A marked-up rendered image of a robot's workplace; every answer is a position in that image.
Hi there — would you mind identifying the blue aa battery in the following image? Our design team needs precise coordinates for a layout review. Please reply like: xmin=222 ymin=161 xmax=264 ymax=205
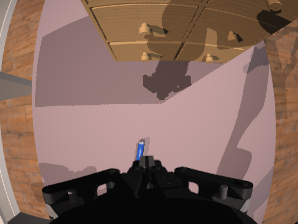
xmin=136 ymin=141 xmax=145 ymax=160

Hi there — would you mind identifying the small brown chest of drawers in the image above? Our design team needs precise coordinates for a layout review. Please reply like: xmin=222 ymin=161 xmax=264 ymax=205
xmin=80 ymin=0 xmax=298 ymax=64

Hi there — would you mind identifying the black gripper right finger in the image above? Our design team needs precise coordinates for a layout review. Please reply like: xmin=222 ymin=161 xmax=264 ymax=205
xmin=147 ymin=156 xmax=253 ymax=214

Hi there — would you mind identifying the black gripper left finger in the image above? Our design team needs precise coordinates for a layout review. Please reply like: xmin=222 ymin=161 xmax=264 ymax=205
xmin=42 ymin=156 xmax=148 ymax=221

